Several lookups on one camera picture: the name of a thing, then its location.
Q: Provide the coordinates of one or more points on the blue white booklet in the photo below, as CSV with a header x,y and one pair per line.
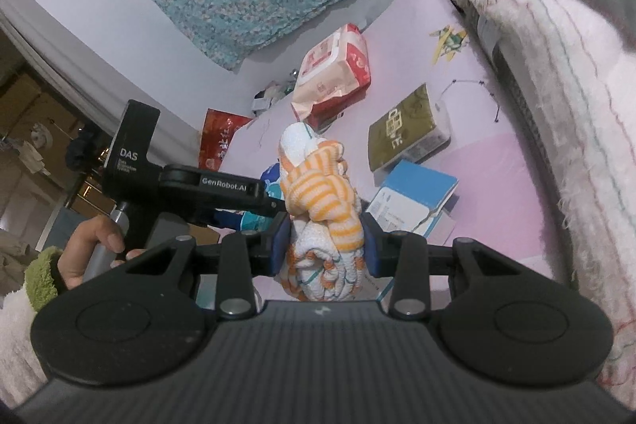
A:
x,y
417,190

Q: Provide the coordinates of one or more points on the person's left forearm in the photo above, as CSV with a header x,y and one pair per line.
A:
x,y
30,329

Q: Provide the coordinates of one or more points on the blue printed packet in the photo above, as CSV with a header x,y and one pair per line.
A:
x,y
271,183

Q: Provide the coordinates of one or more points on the red gift bag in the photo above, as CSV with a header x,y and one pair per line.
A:
x,y
223,141

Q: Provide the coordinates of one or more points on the red pink wet wipes pack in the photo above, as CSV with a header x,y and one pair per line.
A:
x,y
333,66

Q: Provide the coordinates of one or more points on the white fluffy rolled blanket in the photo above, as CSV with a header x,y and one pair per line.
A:
x,y
561,106

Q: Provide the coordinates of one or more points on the olive green tissue pack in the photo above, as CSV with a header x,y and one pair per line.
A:
x,y
405,126

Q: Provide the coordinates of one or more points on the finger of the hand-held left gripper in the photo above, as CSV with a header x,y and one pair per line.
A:
x,y
276,211

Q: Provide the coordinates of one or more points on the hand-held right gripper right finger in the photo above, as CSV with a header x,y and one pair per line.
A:
x,y
370,250

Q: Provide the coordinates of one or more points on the person's left hand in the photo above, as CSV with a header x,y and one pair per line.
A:
x,y
82,250

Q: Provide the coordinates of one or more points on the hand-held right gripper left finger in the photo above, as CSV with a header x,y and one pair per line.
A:
x,y
279,250

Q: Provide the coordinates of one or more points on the pink printed bed sheet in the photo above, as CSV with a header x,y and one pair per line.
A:
x,y
412,36

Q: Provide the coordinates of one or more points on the orange striped white towel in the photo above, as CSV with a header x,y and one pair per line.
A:
x,y
318,185

